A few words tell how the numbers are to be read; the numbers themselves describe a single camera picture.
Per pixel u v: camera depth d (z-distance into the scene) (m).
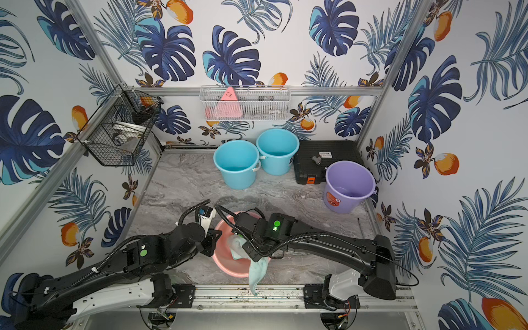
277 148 1.10
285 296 0.76
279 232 0.46
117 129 0.80
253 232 0.51
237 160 1.09
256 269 0.67
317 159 1.06
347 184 0.86
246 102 0.95
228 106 0.90
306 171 1.02
